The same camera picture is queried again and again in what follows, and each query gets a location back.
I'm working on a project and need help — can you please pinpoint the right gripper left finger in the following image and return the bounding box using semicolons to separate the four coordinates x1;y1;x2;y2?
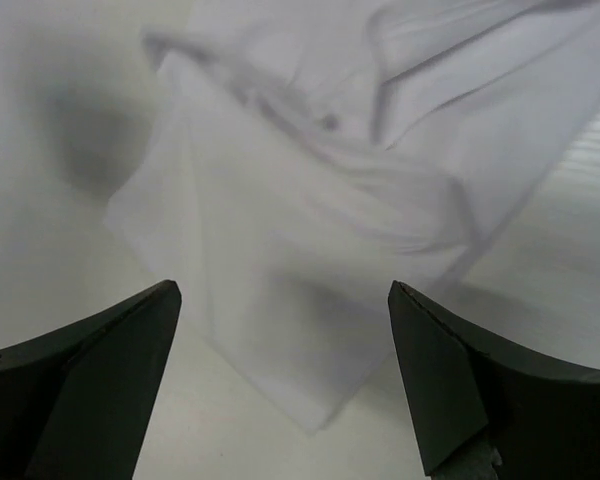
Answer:
0;280;182;480

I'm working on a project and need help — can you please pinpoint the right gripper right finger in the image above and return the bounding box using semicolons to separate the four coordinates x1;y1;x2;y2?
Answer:
388;281;600;479

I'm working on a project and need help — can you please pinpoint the white t-shirt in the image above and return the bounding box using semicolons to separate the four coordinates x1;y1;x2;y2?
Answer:
105;1;600;431

